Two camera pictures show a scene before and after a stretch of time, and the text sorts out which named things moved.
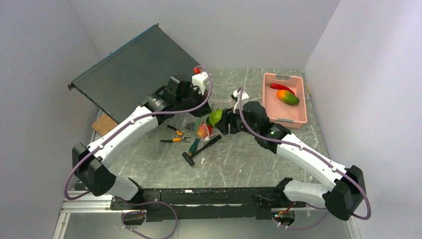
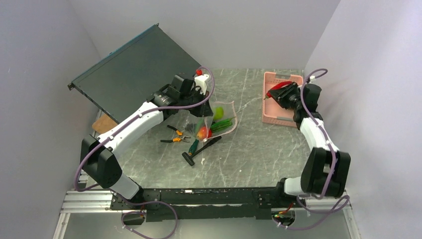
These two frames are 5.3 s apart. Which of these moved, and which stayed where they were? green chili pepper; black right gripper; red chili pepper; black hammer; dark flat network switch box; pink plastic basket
Moved: red chili pepper; black right gripper
Stayed: green chili pepper; pink plastic basket; dark flat network switch box; black hammer
